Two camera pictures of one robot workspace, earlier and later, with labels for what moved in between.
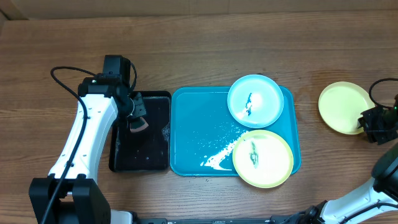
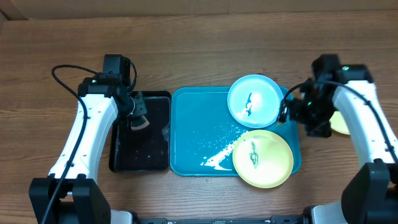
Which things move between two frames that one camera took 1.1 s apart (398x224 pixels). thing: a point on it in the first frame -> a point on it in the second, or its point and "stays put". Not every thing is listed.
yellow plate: x=262 y=158 stays put
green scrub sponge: x=138 y=126 stays put
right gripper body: x=384 y=125 -> x=316 y=114
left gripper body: x=138 y=109 stays put
